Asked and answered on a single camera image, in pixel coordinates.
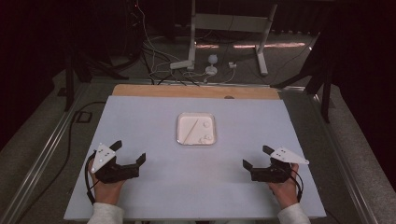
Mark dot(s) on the pale blue table mat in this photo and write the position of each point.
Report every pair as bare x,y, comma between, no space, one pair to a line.
149,130

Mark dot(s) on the white plug adapter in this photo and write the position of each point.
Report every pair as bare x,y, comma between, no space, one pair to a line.
232,65

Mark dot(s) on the white round-headed device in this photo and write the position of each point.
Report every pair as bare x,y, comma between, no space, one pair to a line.
212,58

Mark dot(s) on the white square tray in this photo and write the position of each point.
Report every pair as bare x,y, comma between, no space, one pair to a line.
186,124

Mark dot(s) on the black square floor frame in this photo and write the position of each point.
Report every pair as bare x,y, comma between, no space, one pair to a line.
77,117

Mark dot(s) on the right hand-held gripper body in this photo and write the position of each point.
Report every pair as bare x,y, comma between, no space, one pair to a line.
285,155

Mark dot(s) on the person's left hand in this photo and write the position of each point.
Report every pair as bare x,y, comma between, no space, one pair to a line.
107,193

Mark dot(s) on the white metal stand frame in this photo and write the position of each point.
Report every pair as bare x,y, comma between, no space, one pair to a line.
230,23

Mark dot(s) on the metal floor rail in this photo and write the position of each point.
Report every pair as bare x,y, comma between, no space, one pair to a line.
342,161
46,149

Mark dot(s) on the white power strip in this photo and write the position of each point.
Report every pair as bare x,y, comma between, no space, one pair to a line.
180,64

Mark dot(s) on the black tripod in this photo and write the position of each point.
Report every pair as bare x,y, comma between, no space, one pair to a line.
69,87
326,99

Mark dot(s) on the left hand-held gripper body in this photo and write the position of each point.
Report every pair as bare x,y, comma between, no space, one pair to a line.
102,157

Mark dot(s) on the small white round piece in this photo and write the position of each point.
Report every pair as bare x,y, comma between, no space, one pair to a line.
202,140
208,137
206,124

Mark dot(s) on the person's right hand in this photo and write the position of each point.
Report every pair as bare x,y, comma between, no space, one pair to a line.
285,194

